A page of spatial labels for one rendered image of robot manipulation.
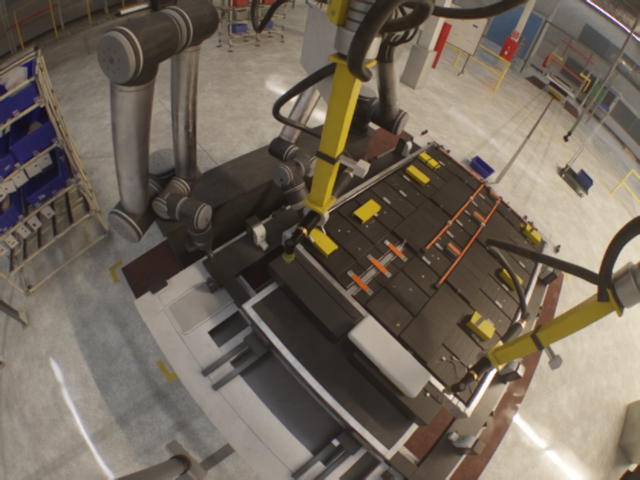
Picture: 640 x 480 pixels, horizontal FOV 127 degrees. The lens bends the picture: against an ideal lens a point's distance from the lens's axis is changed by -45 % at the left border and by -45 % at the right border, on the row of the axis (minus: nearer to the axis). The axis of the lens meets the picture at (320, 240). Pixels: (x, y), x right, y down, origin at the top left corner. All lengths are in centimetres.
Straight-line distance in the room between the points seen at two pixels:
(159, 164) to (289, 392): 123
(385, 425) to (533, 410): 225
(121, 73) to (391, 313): 131
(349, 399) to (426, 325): 49
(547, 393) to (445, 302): 226
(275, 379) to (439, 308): 85
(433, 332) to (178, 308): 121
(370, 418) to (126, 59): 139
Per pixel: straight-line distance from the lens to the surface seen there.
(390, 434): 126
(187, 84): 101
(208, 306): 144
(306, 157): 141
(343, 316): 115
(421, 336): 135
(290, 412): 139
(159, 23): 81
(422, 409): 120
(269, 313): 124
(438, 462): 152
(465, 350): 147
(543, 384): 344
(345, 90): 66
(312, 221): 92
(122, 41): 73
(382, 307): 133
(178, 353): 141
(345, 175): 109
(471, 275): 167
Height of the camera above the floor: 216
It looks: 55 degrees down
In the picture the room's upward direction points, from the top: 16 degrees clockwise
